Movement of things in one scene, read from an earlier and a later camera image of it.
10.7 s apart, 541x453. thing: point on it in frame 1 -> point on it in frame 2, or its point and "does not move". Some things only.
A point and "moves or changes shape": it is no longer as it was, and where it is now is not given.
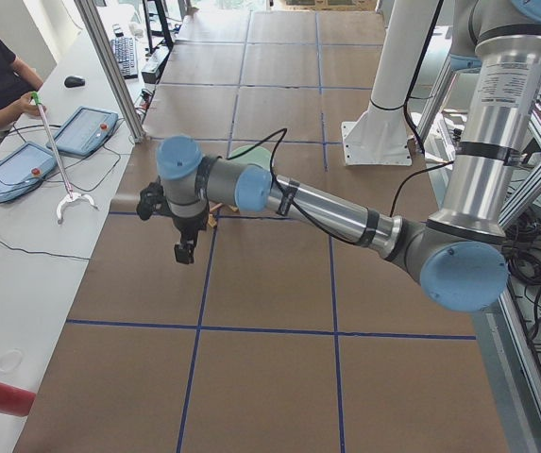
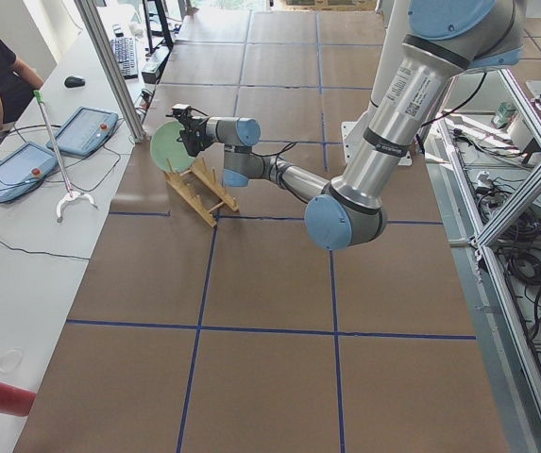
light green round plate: x=258 y=155 moves or changes shape
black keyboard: x=126 y=49 does not move
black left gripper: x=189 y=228 -> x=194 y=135
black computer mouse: x=73 y=81 does not move
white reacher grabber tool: x=72 y=196 does not move
